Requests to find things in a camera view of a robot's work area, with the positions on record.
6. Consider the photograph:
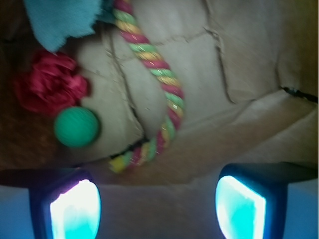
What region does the brown paper bag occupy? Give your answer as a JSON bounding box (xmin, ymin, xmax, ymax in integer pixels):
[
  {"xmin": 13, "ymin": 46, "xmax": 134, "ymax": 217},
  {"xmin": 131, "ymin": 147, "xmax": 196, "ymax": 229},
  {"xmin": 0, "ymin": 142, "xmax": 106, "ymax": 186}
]
[{"xmin": 0, "ymin": 0, "xmax": 319, "ymax": 239}]

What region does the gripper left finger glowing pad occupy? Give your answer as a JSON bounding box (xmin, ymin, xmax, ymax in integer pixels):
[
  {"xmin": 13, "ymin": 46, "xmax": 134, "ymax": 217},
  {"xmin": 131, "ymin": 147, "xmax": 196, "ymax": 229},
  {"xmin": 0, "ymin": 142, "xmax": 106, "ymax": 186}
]
[{"xmin": 29, "ymin": 170, "xmax": 101, "ymax": 239}]

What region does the green rubber ball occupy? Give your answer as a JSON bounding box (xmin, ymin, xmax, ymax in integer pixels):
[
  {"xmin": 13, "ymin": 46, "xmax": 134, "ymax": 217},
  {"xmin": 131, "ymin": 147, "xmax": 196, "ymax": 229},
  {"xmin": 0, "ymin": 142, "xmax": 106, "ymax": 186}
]
[{"xmin": 54, "ymin": 107, "xmax": 100, "ymax": 147}]

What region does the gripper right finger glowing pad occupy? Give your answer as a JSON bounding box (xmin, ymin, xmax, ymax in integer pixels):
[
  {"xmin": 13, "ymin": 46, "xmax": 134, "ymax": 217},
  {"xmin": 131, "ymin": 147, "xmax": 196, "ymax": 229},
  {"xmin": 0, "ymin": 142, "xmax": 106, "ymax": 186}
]
[{"xmin": 215, "ymin": 163, "xmax": 287, "ymax": 239}]

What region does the multicolour twisted rope toy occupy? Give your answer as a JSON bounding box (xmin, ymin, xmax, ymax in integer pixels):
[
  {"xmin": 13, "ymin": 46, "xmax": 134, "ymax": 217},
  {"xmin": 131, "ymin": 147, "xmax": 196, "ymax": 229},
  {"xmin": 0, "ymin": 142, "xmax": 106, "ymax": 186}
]
[{"xmin": 109, "ymin": 0, "xmax": 184, "ymax": 173}]

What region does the red crumpled fabric flower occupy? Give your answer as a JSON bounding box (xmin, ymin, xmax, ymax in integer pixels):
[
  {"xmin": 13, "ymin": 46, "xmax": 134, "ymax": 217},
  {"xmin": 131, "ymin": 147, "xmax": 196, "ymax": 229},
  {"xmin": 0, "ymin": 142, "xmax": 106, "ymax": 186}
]
[{"xmin": 14, "ymin": 50, "xmax": 88, "ymax": 116}]

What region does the light blue cloth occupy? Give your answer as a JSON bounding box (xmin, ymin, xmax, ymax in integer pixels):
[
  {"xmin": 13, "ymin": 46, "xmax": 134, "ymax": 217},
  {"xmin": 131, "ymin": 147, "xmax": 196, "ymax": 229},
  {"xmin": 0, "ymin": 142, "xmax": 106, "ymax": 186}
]
[{"xmin": 24, "ymin": 0, "xmax": 102, "ymax": 52}]

